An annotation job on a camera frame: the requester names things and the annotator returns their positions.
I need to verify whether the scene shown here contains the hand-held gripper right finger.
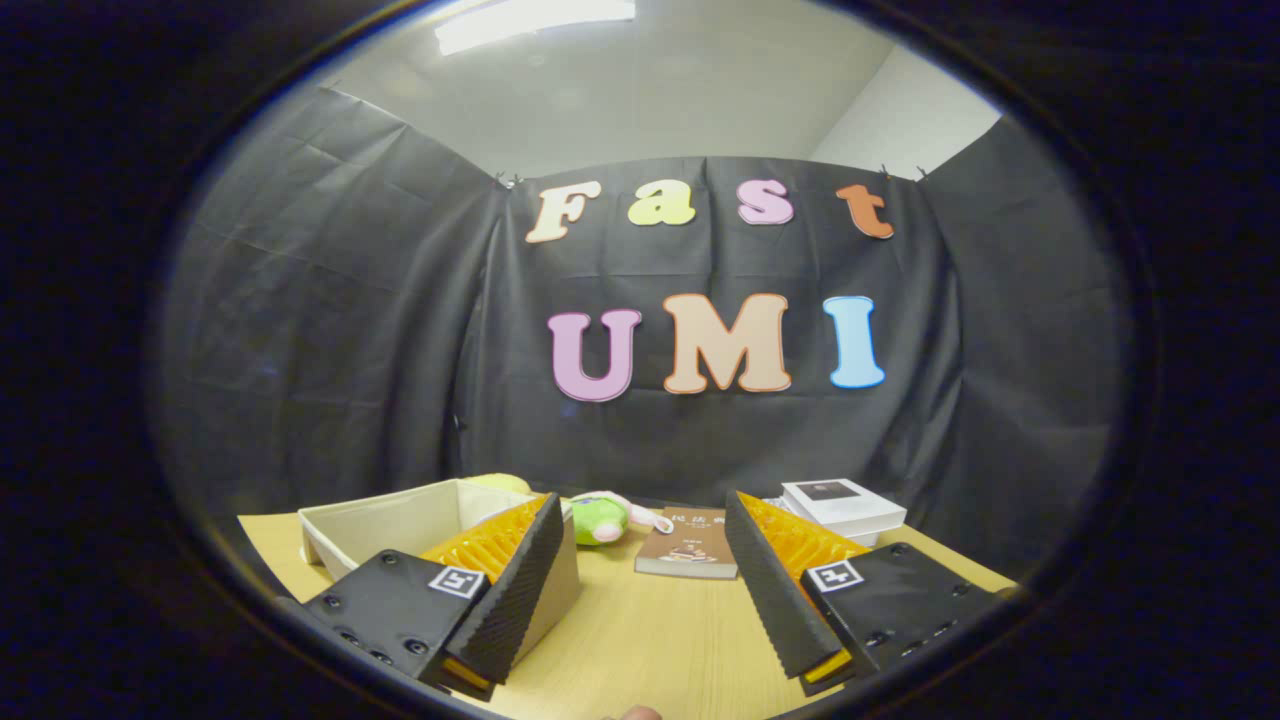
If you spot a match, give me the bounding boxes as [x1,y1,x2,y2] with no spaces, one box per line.
[724,488,1006,699]

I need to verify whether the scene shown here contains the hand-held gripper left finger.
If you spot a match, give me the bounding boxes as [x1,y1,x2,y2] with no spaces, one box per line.
[300,492,566,703]

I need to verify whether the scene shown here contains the beige fabric storage box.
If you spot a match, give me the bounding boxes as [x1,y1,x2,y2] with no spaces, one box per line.
[298,478,583,663]

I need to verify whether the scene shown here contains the brown cover book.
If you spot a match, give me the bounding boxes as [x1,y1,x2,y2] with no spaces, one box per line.
[634,506,741,581]

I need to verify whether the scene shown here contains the green and pink plush toy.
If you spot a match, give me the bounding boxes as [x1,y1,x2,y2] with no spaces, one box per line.
[568,490,674,546]

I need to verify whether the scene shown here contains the white patterned book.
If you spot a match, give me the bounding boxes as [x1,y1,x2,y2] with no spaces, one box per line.
[765,497,886,549]

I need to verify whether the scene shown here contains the white book with dark picture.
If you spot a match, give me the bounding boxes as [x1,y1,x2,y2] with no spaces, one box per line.
[780,478,908,536]

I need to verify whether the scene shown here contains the ceiling light panel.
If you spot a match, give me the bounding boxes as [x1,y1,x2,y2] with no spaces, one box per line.
[433,0,637,56]

